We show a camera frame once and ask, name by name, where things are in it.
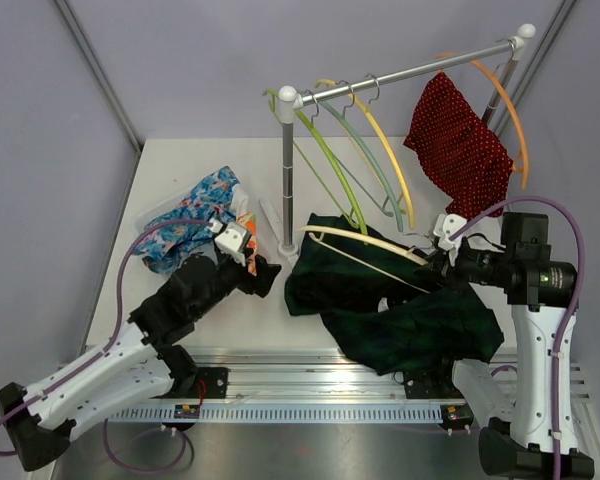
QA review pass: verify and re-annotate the yellow hanger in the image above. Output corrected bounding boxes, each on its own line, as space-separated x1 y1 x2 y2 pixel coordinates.
341 89 416 230

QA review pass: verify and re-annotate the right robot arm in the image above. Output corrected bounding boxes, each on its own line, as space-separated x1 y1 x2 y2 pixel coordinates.
431 213 595 479

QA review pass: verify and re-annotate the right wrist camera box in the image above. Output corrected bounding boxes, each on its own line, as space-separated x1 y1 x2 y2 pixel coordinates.
432 214 467 251

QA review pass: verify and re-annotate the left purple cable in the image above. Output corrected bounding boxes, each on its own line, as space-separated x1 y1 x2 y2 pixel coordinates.
0 218 216 472

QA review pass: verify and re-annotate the blue floral skirt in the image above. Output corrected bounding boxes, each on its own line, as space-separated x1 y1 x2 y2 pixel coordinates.
133 166 248 275

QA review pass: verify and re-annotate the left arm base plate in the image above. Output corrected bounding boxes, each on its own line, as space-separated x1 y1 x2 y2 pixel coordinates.
175 367 230 400

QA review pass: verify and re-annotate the lime green hanger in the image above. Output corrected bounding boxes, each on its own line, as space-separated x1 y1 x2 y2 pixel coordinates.
292 109 368 234

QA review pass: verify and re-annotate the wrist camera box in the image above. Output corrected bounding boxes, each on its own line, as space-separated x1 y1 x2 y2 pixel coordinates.
432 214 467 251
209 220 251 267

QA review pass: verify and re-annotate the pale mint hanger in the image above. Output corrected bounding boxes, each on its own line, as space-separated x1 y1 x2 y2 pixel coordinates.
319 100 405 233

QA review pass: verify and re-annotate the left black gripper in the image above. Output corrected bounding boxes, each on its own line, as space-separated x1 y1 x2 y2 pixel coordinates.
192 248 281 320

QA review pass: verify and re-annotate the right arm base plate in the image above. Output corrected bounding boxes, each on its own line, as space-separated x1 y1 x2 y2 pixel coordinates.
392 371 462 400

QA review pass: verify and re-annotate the white clothes rack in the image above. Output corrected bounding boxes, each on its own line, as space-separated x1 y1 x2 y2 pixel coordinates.
261 24 536 258

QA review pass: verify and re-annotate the dark green plaid garment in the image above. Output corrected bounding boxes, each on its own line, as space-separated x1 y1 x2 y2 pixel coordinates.
284 234 504 375

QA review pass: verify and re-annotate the white slotted cable duct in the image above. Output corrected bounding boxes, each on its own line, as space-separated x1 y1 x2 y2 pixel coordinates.
110 403 442 424

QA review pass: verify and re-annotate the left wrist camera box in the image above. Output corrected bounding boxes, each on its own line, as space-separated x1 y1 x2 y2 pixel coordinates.
209 220 251 267

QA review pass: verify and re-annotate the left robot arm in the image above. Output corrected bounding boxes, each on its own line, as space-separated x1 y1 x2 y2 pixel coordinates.
0 254 281 472

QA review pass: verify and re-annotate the orange floral skirt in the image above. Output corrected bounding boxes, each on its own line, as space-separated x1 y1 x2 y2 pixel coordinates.
237 212 258 276

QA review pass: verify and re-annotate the white plastic basket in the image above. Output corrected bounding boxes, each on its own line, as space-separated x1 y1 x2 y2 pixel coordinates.
132 189 190 233

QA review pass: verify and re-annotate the red polka dot garment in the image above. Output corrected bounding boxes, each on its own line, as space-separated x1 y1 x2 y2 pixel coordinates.
403 73 513 220

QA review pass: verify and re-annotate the cream hanger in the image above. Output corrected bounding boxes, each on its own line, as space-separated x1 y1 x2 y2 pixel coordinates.
299 225 429 293

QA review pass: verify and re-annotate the orange hanger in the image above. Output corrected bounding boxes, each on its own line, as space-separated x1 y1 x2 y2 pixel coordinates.
434 52 531 191

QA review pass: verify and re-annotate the aluminium rail frame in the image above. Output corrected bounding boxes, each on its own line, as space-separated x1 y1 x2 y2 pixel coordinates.
17 344 600 480

